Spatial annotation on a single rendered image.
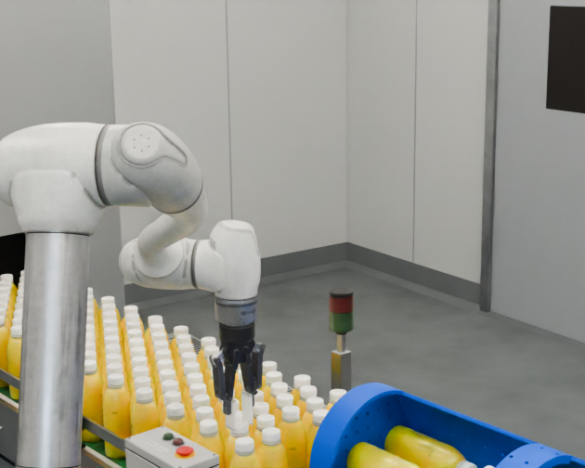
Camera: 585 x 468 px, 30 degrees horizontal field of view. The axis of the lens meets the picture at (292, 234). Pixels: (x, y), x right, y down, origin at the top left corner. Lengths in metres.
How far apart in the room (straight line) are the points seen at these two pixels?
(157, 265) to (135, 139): 0.58
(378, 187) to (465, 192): 0.84
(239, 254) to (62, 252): 0.56
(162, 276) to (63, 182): 0.55
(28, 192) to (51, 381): 0.29
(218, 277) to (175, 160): 0.57
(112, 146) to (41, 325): 0.30
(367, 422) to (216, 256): 0.46
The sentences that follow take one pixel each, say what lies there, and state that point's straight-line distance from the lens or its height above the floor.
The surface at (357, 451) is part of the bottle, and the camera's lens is 2.19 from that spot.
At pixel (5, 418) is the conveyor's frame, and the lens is 3.17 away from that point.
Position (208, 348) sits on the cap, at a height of 1.10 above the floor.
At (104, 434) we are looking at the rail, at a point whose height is 0.97.
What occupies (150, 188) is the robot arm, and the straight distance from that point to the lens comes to 1.70.
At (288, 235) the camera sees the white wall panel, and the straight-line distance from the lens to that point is 7.42.
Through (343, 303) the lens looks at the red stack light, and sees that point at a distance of 2.75.
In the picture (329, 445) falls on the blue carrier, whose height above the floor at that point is 1.16.
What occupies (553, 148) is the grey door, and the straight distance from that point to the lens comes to 6.17.
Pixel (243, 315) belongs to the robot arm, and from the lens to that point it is 2.25.
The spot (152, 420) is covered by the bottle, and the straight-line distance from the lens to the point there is 2.60.
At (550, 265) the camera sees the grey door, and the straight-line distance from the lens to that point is 6.30.
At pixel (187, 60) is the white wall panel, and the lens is 6.84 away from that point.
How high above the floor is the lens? 2.07
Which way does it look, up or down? 14 degrees down
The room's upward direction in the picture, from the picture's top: 1 degrees counter-clockwise
